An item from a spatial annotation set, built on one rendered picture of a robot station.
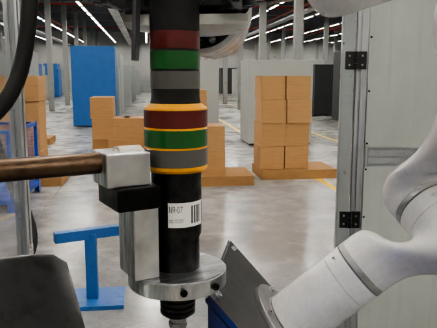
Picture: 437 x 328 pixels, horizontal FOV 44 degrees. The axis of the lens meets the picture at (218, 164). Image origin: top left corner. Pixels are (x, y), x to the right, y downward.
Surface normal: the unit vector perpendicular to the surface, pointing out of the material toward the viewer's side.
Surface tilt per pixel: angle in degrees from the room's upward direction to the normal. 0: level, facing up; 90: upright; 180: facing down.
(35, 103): 90
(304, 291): 56
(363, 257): 69
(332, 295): 81
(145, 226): 90
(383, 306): 90
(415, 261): 128
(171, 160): 90
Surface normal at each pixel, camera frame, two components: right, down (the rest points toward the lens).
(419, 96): -0.08, 0.16
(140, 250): 0.50, 0.14
